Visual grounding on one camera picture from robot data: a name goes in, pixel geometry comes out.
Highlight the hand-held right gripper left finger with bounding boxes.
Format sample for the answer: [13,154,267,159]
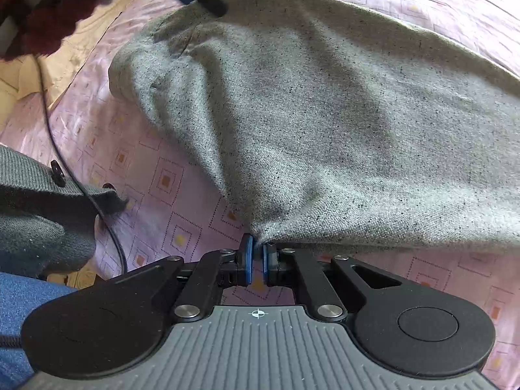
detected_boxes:
[118,233,256,321]

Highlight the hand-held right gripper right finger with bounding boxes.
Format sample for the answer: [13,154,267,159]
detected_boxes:
[262,244,403,321]

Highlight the grey speckled pants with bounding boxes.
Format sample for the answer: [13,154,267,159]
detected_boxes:
[109,0,520,253]

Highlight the cream pillow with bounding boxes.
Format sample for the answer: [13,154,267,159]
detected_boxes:
[0,0,183,131]

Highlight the pink patterned bed sheet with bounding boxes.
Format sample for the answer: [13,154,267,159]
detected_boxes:
[0,0,520,374]

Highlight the operator's grey sweater sleeve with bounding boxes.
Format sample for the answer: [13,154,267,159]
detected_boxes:
[0,144,131,279]

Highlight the blue jeans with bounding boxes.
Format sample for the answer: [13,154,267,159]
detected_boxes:
[0,272,78,383]

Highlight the black cable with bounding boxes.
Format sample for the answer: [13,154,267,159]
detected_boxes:
[36,55,127,273]

